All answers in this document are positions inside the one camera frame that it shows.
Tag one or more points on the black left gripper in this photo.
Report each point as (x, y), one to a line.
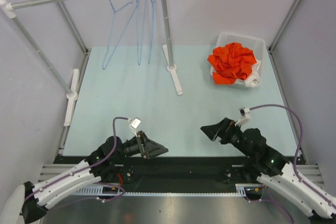
(149, 149)

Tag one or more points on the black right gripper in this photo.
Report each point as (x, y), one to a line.
(227, 126)

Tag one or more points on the white t shirt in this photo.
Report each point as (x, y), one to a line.
(254, 79)

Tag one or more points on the orange t shirt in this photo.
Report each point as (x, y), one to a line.
(231, 62)

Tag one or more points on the blue wire hanger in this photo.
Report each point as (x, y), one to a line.
(152, 29)

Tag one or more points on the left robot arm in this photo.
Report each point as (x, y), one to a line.
(99, 167)

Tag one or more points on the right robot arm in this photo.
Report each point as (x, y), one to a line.
(269, 167)

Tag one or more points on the white plastic basket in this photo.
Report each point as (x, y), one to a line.
(257, 45)

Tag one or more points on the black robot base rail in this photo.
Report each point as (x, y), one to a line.
(186, 175)

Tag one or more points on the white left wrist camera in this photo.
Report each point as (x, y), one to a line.
(134, 124)

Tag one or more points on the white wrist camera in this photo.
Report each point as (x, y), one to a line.
(245, 117)
(134, 124)

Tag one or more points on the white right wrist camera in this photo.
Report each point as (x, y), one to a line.
(245, 117)

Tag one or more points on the grey slotted cable duct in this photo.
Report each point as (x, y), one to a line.
(110, 191)

